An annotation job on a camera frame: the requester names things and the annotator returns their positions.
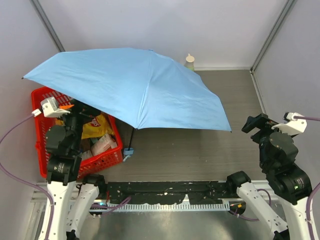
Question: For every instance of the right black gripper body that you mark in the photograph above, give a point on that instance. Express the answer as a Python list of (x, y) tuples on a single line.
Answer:
[(256, 125)]

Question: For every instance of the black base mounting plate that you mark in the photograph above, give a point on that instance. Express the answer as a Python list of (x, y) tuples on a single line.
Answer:
[(169, 192)]

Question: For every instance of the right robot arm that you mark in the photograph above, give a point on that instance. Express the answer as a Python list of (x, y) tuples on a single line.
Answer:
[(291, 185)]

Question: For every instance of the yellow Lays chip bag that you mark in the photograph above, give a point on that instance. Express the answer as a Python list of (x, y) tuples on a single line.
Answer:
[(97, 128)]

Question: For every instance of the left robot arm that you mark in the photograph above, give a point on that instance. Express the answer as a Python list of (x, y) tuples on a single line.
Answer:
[(62, 221)]

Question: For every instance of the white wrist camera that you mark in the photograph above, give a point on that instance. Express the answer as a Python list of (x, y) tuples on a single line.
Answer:
[(51, 109), (293, 126)]

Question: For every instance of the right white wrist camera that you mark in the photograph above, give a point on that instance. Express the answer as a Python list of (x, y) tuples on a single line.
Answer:
[(293, 126)]

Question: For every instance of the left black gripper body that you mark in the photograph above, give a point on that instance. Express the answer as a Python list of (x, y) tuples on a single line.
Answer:
[(83, 110)]

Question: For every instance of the light blue folding umbrella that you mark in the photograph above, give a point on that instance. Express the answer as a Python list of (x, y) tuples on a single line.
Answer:
[(137, 86)]

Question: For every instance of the white slotted cable duct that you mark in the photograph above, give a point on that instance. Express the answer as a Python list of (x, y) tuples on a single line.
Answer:
[(183, 207)]

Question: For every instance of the red plastic basket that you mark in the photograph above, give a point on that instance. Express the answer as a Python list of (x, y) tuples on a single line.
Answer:
[(89, 166)]

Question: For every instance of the cream cap lotion bottle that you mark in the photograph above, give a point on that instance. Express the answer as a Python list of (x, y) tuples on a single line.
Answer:
[(189, 62)]

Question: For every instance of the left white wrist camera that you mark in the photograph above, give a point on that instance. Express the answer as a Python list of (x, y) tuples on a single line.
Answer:
[(51, 109)]

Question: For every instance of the pink snack packet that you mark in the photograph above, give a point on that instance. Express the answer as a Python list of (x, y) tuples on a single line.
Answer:
[(105, 143)]

